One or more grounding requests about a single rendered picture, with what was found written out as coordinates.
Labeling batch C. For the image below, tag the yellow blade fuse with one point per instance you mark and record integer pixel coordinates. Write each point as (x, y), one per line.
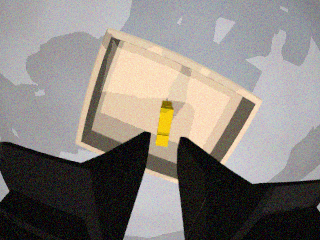
(165, 120)

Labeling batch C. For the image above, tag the beige shallow tray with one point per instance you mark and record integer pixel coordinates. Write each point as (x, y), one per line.
(131, 77)

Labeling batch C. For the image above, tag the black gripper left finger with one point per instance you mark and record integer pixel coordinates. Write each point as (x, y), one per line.
(101, 191)

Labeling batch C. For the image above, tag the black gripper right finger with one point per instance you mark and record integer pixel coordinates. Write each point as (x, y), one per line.
(217, 204)

